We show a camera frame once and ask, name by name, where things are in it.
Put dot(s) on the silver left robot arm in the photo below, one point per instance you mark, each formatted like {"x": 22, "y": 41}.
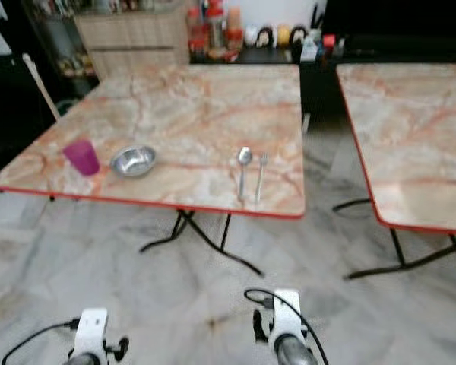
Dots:
{"x": 83, "y": 360}

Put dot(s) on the small white box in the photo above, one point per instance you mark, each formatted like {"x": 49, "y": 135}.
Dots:
{"x": 310, "y": 49}

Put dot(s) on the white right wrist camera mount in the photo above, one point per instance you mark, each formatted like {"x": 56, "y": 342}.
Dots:
{"x": 286, "y": 315}

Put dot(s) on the large red lid clear jar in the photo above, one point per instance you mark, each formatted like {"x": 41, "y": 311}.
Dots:
{"x": 216, "y": 30}

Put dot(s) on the steel fork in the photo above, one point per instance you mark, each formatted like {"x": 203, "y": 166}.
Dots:
{"x": 261, "y": 176}

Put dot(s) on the small red object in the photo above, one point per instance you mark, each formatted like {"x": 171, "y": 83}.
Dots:
{"x": 328, "y": 41}

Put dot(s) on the wooden stick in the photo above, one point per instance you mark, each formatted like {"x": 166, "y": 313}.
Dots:
{"x": 41, "y": 87}

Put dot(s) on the yellow round figurine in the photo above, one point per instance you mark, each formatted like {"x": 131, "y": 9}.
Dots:
{"x": 283, "y": 36}

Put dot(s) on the black television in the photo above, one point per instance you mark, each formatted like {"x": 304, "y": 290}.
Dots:
{"x": 395, "y": 15}

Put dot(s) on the black round figurine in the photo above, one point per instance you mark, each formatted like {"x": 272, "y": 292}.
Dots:
{"x": 266, "y": 37}
{"x": 299, "y": 36}

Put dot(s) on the purple plastic cup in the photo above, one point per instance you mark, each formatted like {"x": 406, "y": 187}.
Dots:
{"x": 81, "y": 157}

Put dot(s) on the white round figurine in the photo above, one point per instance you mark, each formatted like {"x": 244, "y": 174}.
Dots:
{"x": 251, "y": 37}

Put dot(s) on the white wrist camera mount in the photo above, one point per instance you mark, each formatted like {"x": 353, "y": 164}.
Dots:
{"x": 91, "y": 328}
{"x": 286, "y": 315}

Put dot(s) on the stainless steel bowl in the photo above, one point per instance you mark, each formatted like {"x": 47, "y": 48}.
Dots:
{"x": 133, "y": 161}

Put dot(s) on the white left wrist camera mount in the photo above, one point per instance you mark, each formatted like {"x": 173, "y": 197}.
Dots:
{"x": 91, "y": 328}

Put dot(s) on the small red lid jar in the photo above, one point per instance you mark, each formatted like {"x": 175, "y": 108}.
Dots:
{"x": 195, "y": 34}

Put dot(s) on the dark glass display shelf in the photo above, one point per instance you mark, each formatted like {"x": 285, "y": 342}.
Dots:
{"x": 64, "y": 61}

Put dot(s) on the marble folding table red edge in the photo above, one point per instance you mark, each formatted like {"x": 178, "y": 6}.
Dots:
{"x": 410, "y": 137}
{"x": 197, "y": 110}

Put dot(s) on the light wooden cabinet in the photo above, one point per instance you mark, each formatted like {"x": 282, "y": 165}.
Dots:
{"x": 133, "y": 38}

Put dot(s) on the steel spoon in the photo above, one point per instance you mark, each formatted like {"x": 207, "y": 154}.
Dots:
{"x": 245, "y": 156}

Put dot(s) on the orange lid jar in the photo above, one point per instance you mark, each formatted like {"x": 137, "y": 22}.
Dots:
{"x": 234, "y": 30}

